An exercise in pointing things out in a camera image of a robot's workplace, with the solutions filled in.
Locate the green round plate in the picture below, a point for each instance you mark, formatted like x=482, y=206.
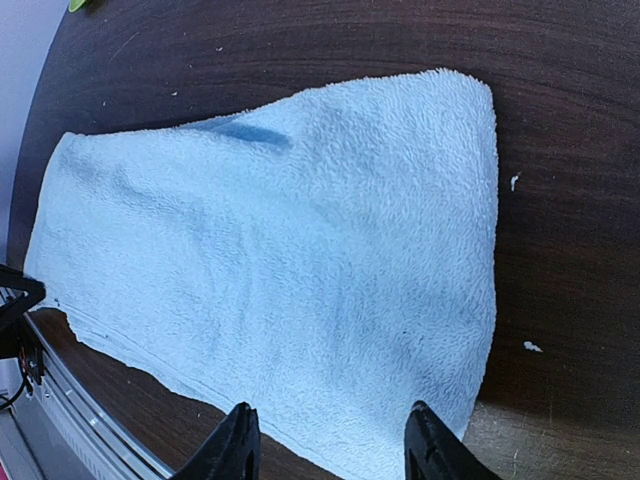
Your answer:
x=76, y=6

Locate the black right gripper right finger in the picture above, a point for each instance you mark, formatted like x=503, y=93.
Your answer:
x=432, y=451

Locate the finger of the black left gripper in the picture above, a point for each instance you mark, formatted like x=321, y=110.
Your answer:
x=24, y=293

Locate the aluminium front rail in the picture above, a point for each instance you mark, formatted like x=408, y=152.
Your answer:
x=67, y=432

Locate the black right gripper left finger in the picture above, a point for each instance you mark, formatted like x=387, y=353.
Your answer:
x=232, y=451

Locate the light blue towel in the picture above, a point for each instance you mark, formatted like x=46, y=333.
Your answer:
x=327, y=258

